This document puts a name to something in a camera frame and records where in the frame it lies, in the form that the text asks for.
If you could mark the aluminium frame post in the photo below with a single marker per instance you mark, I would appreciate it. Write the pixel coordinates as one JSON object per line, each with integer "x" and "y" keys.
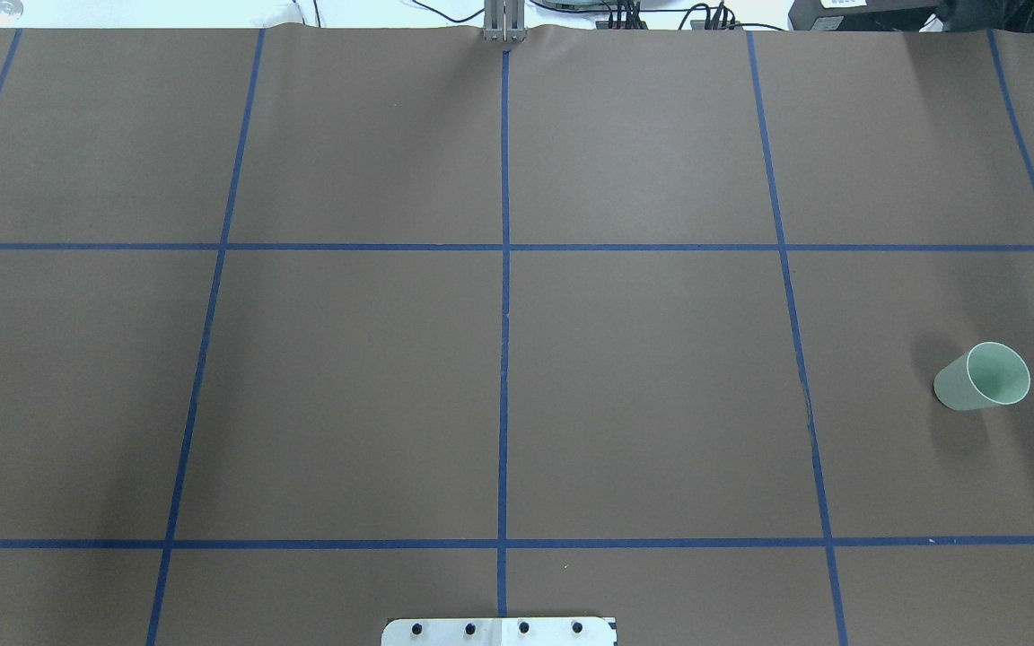
{"x": 504, "y": 21}

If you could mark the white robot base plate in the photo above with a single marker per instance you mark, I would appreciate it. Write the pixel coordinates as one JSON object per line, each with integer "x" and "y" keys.
{"x": 536, "y": 630}

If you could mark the brown paper table mat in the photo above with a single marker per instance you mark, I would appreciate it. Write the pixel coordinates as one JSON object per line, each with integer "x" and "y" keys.
{"x": 303, "y": 331}

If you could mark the black box on table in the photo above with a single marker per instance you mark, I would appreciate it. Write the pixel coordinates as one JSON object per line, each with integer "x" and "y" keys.
{"x": 861, "y": 16}

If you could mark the green plastic cup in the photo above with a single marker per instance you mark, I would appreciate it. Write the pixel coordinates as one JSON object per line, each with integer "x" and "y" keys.
{"x": 989, "y": 374}

